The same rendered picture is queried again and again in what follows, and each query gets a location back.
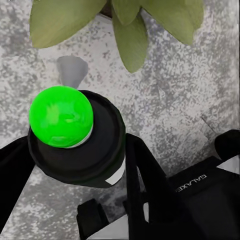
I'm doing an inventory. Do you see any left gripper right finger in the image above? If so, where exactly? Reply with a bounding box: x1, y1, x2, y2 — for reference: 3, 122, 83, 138
125, 133, 210, 240

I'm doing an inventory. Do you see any insectifuge atomizer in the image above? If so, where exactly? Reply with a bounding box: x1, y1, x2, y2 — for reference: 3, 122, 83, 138
27, 55, 126, 189

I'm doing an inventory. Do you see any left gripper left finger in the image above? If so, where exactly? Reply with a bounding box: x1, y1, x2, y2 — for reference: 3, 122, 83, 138
0, 136, 36, 234

